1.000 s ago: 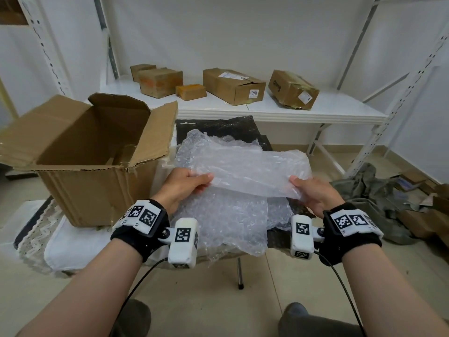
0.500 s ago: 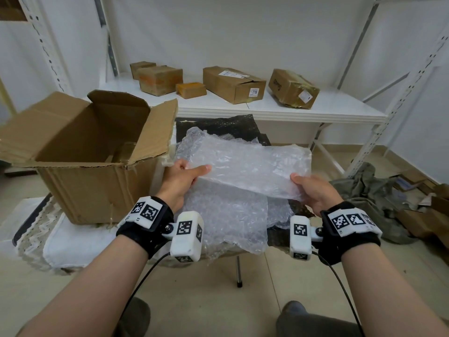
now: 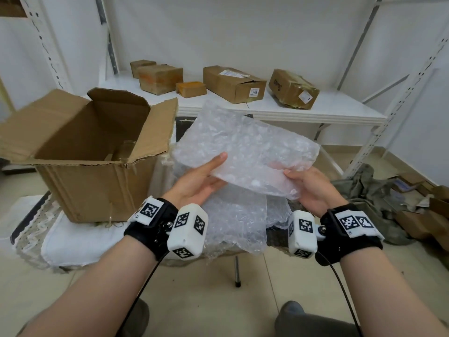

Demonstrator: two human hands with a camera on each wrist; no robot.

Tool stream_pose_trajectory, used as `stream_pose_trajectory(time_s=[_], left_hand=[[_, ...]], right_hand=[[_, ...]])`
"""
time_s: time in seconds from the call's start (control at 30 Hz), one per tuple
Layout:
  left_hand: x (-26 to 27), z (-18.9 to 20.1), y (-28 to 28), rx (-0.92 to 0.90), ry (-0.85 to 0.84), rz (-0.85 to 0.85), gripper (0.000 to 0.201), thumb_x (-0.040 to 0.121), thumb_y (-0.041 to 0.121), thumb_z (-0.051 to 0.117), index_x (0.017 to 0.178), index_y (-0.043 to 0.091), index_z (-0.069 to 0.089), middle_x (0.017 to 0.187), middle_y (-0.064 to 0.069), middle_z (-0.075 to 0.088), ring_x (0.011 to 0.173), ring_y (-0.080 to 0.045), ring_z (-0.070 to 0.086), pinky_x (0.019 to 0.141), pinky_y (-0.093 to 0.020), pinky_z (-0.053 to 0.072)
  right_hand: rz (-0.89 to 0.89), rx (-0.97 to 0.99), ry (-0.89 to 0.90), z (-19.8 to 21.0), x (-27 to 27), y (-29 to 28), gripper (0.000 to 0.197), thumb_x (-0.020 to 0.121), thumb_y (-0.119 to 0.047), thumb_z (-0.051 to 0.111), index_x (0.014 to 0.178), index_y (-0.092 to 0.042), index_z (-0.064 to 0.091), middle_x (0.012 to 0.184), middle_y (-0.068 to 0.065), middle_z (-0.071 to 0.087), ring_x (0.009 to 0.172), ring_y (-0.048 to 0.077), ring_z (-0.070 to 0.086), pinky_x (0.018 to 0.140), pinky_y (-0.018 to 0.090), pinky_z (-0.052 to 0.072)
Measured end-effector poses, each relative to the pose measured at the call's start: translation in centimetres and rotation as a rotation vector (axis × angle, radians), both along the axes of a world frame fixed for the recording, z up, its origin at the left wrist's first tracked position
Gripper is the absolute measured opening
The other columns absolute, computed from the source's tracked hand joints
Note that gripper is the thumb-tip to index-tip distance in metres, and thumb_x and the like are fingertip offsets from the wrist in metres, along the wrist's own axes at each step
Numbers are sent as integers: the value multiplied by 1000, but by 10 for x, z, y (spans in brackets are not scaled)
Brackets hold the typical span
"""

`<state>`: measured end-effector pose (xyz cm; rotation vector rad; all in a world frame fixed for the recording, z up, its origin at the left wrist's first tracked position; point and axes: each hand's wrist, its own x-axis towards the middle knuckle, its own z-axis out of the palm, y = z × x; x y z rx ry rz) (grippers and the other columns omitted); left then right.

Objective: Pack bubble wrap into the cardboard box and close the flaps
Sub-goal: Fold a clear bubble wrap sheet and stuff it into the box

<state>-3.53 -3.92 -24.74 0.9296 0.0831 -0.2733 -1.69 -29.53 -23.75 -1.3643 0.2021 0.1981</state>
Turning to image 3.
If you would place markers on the long labelled cardboard box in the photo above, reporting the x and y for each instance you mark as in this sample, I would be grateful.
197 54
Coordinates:
233 84

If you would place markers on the clear bubble wrap sheet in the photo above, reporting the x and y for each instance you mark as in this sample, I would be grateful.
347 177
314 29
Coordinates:
245 143

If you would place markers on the olive green cloth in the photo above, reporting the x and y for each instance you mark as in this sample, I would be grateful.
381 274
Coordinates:
371 200

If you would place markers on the beige patterned mat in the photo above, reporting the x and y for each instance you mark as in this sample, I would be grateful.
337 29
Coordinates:
33 235

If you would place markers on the small brown cardboard box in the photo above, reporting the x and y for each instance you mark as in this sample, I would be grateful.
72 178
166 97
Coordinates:
140 66

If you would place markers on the flattened cardboard pieces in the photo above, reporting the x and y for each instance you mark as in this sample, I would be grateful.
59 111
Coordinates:
424 210

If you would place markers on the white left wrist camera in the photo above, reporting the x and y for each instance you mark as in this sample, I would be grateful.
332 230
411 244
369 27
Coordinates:
187 231

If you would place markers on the white metal shelf rack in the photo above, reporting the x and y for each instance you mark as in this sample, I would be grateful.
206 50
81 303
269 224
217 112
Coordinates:
315 105

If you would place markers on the person's leg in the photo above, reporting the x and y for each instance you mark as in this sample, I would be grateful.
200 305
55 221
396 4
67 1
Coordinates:
138 321
305 321

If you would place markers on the person's left forearm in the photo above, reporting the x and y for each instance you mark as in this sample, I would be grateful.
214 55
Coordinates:
94 294

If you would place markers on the person's right thumb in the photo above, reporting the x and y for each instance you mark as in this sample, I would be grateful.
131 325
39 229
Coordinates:
295 176

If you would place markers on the person's right leg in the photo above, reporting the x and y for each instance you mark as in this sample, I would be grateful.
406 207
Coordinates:
305 321

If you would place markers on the cardboard box with orange stain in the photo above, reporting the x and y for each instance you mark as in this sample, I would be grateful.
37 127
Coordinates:
159 79

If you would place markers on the person's left hand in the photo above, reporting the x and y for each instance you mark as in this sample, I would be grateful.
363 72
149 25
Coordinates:
189 187

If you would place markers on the person's right forearm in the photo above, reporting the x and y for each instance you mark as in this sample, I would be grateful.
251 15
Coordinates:
393 294

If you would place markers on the crumpled clear bubble wrap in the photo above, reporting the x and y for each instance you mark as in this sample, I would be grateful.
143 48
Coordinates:
238 221

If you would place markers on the large open cardboard box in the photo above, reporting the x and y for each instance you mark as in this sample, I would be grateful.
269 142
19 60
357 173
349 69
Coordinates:
87 154

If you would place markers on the white cloth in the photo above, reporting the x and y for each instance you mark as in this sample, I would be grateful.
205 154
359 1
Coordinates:
87 243

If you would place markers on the clear glass jar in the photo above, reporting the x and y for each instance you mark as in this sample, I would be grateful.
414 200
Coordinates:
125 150

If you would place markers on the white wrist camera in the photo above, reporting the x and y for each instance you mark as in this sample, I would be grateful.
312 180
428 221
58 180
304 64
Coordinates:
302 233
187 231

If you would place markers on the black table leg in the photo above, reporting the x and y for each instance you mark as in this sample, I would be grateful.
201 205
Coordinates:
237 272

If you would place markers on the person's right hand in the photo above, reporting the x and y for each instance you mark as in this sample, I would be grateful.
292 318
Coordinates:
315 193

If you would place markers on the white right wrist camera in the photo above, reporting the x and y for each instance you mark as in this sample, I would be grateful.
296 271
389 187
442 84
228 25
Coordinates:
302 233

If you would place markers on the small orange flat box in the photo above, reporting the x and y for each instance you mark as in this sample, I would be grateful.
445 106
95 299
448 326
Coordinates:
191 89

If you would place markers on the dented taped cardboard box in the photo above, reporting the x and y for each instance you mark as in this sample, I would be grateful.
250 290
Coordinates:
293 89

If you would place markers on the person's left thumb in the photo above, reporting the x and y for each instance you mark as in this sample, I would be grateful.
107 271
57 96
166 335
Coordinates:
208 164

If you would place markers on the person's left leg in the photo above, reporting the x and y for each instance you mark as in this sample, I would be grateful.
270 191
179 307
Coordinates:
138 321

